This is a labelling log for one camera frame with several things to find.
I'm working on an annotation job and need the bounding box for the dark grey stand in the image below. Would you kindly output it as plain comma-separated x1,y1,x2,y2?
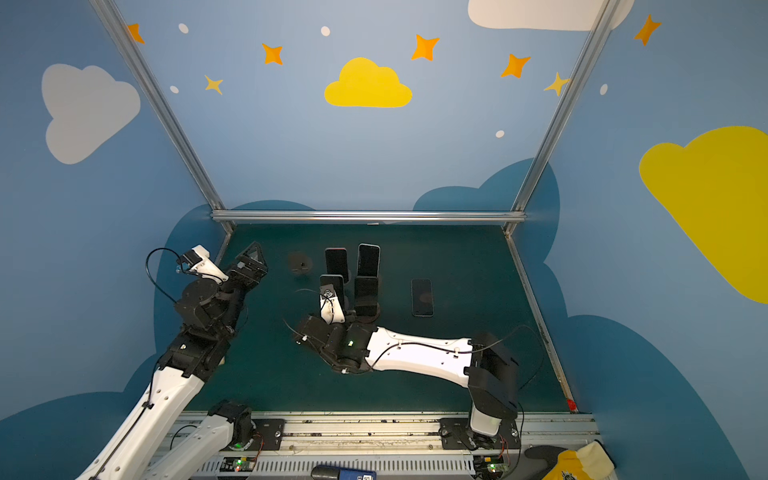
287,251,314,276

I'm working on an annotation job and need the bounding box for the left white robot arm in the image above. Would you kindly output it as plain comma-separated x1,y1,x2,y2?
80,242,268,479

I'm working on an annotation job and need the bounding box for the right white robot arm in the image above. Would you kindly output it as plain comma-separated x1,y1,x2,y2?
292,316,520,438

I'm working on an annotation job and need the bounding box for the dark phone middle right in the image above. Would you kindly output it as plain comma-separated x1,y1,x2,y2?
354,276,379,321

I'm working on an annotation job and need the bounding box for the green phone middle left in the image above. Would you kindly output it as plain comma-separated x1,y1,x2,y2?
319,274,345,303

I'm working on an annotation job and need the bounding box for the pink phone back left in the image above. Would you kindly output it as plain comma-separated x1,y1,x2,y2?
324,247,350,284

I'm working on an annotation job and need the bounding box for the blue black tool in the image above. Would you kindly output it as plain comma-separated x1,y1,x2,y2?
310,465,377,480

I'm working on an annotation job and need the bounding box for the yellow cloth bag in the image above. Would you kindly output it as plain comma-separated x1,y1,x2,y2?
543,441,615,480

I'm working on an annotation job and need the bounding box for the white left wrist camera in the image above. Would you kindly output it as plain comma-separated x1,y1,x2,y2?
177,245,229,285

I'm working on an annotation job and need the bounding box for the horizontal aluminium frame bar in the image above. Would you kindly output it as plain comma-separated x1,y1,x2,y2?
211,210,526,224

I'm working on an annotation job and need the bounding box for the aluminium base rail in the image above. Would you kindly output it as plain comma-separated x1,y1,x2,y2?
192,412,601,479

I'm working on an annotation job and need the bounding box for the left aluminium frame post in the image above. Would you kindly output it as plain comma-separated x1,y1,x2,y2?
89,0,226,213

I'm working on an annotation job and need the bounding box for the aluminium frame post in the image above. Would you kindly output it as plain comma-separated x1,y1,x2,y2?
503,0,622,240
89,0,226,213

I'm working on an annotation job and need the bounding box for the right aluminium frame post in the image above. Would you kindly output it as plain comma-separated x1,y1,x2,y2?
503,0,622,240

